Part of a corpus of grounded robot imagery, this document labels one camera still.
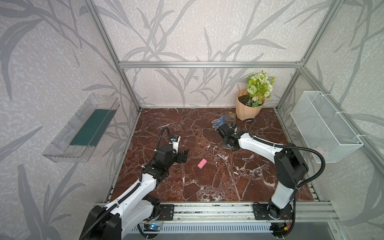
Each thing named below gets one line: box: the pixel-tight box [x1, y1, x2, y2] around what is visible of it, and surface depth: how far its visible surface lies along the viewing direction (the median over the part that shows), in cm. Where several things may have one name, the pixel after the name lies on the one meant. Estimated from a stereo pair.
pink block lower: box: [197, 158, 208, 170], surface depth 92 cm
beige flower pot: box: [235, 89, 266, 122], surface depth 104 cm
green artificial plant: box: [245, 70, 276, 108], surface depth 97 cm
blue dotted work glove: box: [211, 115, 228, 131], surface depth 114 cm
